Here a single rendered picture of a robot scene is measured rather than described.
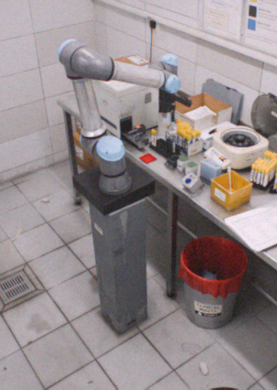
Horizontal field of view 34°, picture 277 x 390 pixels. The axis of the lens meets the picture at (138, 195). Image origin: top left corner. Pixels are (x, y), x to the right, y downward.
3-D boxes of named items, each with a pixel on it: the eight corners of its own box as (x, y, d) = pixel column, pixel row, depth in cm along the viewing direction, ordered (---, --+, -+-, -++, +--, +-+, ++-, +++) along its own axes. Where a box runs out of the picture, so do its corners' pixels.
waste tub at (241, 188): (208, 196, 214) (210, 179, 208) (230, 187, 219) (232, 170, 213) (228, 212, 204) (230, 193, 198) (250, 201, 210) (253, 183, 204)
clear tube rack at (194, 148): (164, 142, 256) (164, 130, 251) (178, 136, 260) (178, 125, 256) (188, 157, 242) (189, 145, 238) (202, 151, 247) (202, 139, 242)
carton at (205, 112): (165, 127, 269) (166, 103, 260) (202, 113, 282) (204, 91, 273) (193, 145, 252) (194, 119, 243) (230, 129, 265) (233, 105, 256)
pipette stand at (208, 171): (197, 179, 225) (198, 162, 219) (206, 174, 229) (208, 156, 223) (212, 187, 219) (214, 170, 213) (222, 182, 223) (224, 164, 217)
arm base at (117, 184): (113, 199, 203) (110, 181, 197) (92, 186, 213) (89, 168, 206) (138, 183, 211) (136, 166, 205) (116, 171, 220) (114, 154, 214)
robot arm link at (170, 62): (156, 55, 209) (171, 51, 212) (156, 78, 215) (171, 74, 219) (166, 60, 203) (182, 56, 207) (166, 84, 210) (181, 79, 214)
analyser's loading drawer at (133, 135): (118, 133, 260) (118, 125, 257) (128, 130, 263) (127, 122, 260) (138, 148, 247) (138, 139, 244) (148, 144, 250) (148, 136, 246)
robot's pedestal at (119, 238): (119, 335, 257) (109, 215, 205) (100, 312, 270) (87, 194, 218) (148, 318, 266) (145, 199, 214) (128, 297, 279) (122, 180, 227)
